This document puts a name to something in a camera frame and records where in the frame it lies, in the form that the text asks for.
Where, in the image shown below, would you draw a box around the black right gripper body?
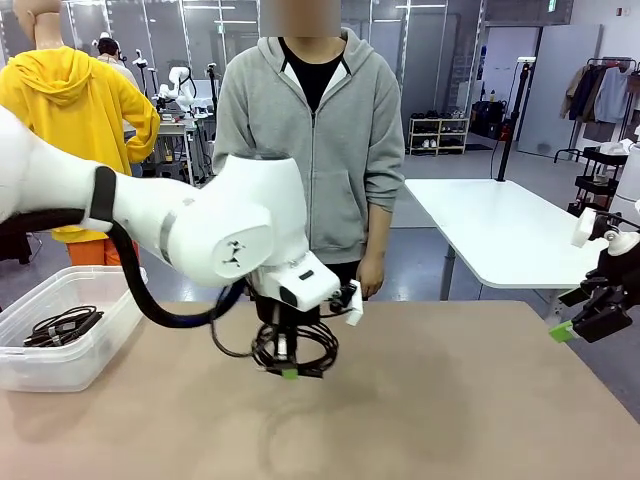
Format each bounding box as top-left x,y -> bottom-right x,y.
586,246 -> 640,290

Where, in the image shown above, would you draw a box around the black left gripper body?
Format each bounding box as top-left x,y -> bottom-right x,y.
254,296 -> 322,330

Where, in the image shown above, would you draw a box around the black USB cable grey tie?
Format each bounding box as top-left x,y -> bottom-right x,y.
250,319 -> 340,381

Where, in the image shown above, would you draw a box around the black power cable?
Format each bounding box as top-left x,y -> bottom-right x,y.
23,305 -> 105,348

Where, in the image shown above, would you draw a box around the person's left forearm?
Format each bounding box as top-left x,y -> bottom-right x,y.
366,183 -> 406,264

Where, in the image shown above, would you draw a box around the person's left hand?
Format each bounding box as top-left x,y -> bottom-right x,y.
356,256 -> 386,302

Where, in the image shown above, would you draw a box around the black utility trolley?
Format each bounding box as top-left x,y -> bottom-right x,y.
566,145 -> 629,217

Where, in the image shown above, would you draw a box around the white rounded column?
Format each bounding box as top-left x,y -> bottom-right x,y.
616,142 -> 640,202

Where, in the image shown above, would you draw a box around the white rounded-corner table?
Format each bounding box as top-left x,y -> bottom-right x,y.
403,177 -> 617,327

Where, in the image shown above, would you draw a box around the grey-blue hanging jacket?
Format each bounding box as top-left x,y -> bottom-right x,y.
594,66 -> 632,126

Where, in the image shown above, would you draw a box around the person wearing grey hoodie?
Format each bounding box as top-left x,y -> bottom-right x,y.
211,0 -> 407,302

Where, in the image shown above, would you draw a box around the dark hanging jacket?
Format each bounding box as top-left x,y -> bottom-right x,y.
569,64 -> 609,124

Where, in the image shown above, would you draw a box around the beige hanging coat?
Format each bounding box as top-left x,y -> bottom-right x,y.
558,64 -> 587,122

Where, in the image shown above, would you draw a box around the clear plastic storage box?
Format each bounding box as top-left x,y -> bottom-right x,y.
0,265 -> 147,394

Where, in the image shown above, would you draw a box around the grey step stool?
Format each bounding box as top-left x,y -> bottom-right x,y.
154,160 -> 189,189

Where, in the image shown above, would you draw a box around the black light stand pole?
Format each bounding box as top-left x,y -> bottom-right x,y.
491,56 -> 538,183

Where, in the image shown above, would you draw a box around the black luggage pile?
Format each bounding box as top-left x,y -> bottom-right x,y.
470,98 -> 512,141

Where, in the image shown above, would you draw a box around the black clothes rack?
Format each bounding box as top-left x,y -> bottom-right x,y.
553,56 -> 640,164

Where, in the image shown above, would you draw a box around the orange shorts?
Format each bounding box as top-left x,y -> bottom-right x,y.
65,236 -> 127,268

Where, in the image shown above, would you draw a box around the wooden shoe rack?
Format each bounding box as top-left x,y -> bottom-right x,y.
408,116 -> 472,157

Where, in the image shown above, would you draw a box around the cluttered white desk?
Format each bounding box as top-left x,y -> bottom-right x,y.
148,111 -> 217,190

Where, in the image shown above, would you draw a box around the slim black tripod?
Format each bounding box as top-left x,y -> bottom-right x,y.
206,61 -> 222,117

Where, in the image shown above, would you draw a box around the yellow hoodie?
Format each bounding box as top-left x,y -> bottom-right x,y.
0,44 -> 162,244

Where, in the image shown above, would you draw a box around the person in black cap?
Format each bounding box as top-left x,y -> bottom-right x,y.
94,31 -> 152,179

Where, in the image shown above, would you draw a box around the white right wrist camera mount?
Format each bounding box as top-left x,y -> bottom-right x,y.
570,208 -> 633,257

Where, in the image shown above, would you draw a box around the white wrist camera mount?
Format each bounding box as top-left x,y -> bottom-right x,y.
326,279 -> 364,328
570,208 -> 633,257

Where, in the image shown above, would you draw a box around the thin black left gripper cable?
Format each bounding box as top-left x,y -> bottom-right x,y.
209,298 -> 262,359

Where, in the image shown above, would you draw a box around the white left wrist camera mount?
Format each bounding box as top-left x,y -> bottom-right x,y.
326,279 -> 364,328

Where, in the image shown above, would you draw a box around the thick black left arm hose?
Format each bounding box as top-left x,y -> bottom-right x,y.
0,207 -> 249,332

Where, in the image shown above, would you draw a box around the black tripod with camera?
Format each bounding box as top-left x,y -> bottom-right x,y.
132,48 -> 162,112

